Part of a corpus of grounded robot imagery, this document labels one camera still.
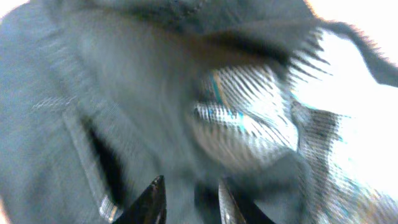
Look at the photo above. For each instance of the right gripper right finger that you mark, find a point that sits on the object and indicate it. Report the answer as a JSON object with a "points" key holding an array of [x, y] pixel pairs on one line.
{"points": [[236, 208]]}

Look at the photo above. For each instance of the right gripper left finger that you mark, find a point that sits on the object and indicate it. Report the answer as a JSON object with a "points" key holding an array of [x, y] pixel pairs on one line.
{"points": [[149, 208]]}

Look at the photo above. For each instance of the black shorts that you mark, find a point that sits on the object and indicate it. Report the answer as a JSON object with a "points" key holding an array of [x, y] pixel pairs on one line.
{"points": [[98, 98]]}

